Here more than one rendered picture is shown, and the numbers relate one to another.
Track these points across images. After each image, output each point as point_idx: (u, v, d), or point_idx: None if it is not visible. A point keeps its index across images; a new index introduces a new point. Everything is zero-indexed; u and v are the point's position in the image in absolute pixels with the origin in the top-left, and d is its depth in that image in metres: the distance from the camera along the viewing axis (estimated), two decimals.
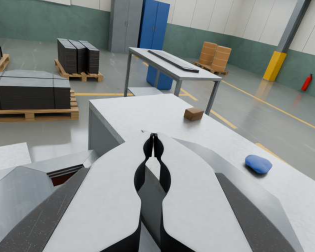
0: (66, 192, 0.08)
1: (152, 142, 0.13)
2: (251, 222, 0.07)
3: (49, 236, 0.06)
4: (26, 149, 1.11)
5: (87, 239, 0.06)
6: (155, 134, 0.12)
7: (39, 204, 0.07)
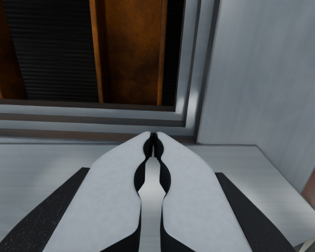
0: (66, 192, 0.08)
1: (152, 142, 0.13)
2: (251, 222, 0.07)
3: (49, 236, 0.06)
4: None
5: (87, 239, 0.06)
6: (155, 134, 0.12)
7: (39, 204, 0.07)
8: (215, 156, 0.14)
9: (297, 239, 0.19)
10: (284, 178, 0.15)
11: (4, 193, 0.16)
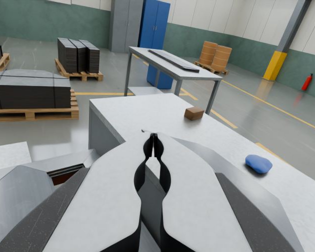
0: (66, 192, 0.08)
1: (152, 142, 0.13)
2: (251, 222, 0.07)
3: (49, 236, 0.06)
4: (26, 148, 1.12)
5: (87, 239, 0.06)
6: (155, 134, 0.12)
7: (39, 204, 0.07)
8: None
9: None
10: None
11: None
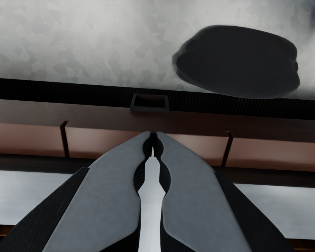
0: (66, 192, 0.08)
1: (152, 142, 0.13)
2: (251, 222, 0.07)
3: (49, 236, 0.06)
4: None
5: (87, 239, 0.06)
6: (155, 134, 0.12)
7: (39, 204, 0.07)
8: None
9: None
10: None
11: None
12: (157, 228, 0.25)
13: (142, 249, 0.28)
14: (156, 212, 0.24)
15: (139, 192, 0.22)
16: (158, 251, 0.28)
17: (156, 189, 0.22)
